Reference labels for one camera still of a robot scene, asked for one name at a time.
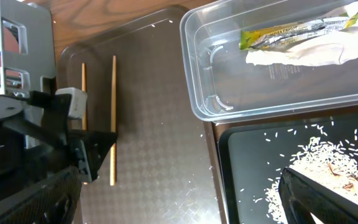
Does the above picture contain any black waste tray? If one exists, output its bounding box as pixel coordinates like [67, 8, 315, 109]
[218, 114, 358, 223]

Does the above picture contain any crumpled wrapper and tissue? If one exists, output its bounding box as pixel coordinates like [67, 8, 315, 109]
[240, 1, 358, 67]

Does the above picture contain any pile of rice waste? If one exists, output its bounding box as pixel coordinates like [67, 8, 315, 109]
[253, 116, 358, 223]

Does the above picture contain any clear plastic waste bin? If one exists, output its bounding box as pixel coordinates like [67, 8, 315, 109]
[180, 0, 358, 123]

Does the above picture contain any wooden chopstick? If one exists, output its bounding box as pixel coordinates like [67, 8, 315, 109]
[81, 63, 87, 130]
[110, 55, 117, 186]

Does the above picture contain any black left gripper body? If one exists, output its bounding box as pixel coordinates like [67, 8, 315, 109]
[2, 91, 117, 183]

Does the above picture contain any dark brown serving tray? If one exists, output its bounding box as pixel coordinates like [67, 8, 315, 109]
[58, 6, 224, 223]

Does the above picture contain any grey plastic dishwasher rack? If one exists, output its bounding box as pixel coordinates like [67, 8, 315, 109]
[0, 0, 57, 95]

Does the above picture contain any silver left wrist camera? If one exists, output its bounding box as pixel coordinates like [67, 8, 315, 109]
[55, 87, 88, 119]

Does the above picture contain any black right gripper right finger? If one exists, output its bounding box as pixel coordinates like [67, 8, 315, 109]
[278, 167, 358, 224]

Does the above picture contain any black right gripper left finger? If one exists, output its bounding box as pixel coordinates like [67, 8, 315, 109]
[0, 167, 81, 224]

